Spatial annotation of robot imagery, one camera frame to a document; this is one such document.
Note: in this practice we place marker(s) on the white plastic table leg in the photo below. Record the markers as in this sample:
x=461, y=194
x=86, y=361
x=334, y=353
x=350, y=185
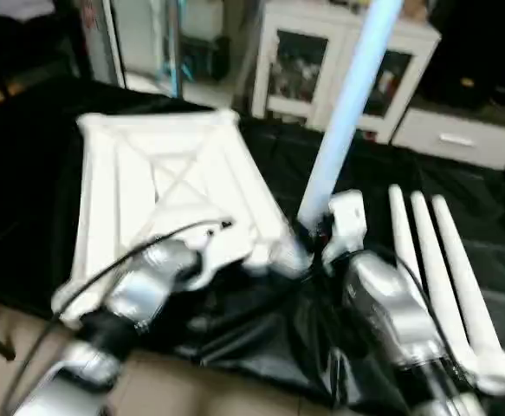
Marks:
x=417, y=260
x=477, y=303
x=347, y=104
x=443, y=277

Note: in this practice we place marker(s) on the white plastic table top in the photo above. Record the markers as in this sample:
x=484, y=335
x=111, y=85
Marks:
x=148, y=182

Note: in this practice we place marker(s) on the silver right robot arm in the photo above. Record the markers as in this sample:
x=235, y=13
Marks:
x=399, y=321

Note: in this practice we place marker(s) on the white drawer unit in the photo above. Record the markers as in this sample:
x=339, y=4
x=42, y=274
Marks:
x=460, y=139

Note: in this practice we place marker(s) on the white glass door cabinet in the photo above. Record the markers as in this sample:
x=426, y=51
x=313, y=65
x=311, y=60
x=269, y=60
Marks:
x=300, y=61

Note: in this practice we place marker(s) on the teal floor stand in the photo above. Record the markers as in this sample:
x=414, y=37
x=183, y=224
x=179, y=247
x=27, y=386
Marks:
x=183, y=65

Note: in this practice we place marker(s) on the black plastic mat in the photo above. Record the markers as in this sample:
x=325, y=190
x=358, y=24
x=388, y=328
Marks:
x=27, y=191

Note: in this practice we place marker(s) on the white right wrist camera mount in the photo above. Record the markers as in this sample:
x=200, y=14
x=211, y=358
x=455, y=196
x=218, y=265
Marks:
x=346, y=221

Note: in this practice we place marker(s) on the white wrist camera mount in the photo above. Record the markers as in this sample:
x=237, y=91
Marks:
x=346, y=221
x=222, y=251

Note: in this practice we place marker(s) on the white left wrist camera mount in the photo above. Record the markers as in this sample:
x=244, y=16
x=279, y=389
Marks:
x=222, y=251

